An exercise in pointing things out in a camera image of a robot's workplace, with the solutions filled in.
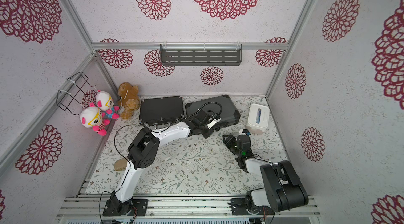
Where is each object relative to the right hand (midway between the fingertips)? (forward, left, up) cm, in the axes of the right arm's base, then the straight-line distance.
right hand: (223, 135), depth 91 cm
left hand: (+6, +7, -2) cm, 9 cm away
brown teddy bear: (+19, +58, +9) cm, 62 cm away
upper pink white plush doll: (+13, +70, +12) cm, 72 cm away
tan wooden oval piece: (-17, +56, -3) cm, 59 cm away
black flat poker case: (+21, +41, -3) cm, 46 cm away
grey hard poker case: (+6, +2, +19) cm, 20 cm away
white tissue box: (+13, -23, -2) cm, 27 cm away
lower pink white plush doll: (+1, +71, +14) cm, 72 cm away
